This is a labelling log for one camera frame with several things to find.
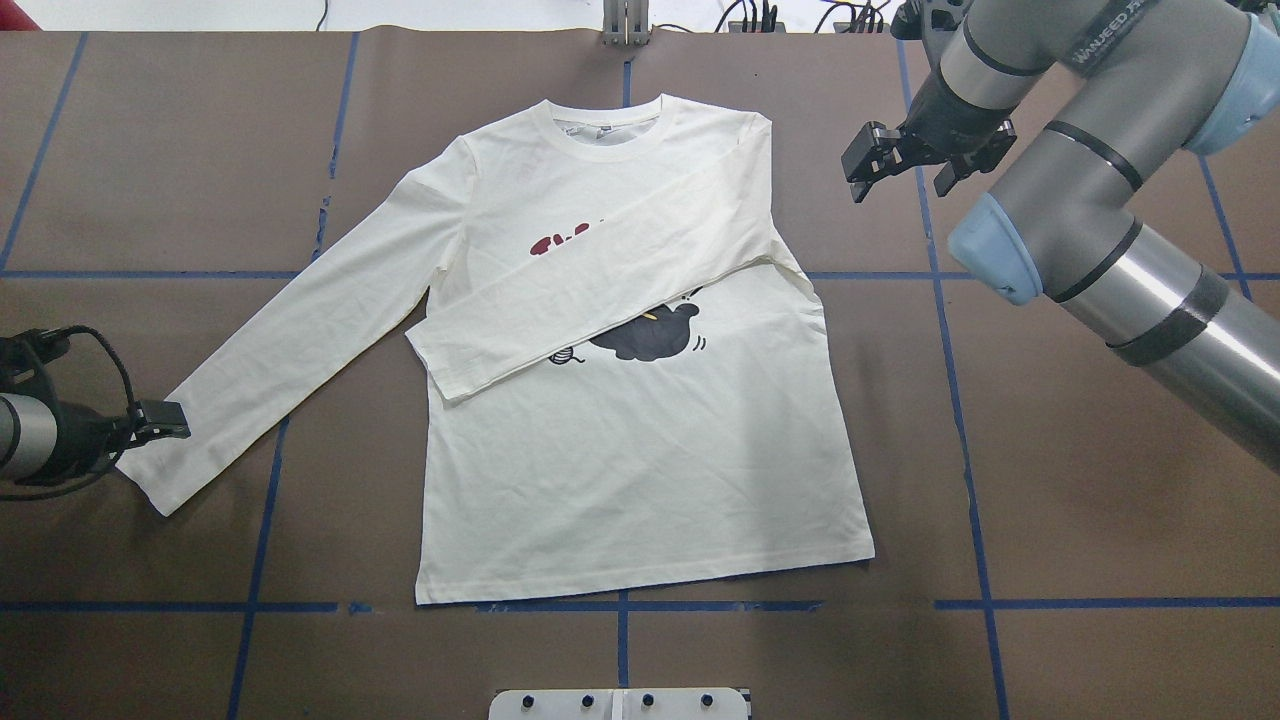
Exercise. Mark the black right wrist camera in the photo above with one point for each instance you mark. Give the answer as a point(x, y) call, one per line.
point(916, 20)

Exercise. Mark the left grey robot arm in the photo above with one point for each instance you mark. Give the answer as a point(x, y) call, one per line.
point(46, 442)

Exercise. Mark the cream long-sleeve cat shirt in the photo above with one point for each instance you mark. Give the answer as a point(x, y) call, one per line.
point(628, 372)

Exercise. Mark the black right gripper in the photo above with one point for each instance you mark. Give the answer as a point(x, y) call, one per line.
point(945, 117)

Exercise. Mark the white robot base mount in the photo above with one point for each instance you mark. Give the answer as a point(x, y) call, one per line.
point(623, 703)

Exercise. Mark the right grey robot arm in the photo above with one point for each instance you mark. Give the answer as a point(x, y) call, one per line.
point(1157, 77)

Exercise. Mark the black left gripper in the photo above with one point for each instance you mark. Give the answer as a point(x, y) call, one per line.
point(88, 433)

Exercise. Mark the grey camera stand post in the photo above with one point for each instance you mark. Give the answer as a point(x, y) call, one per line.
point(625, 23)

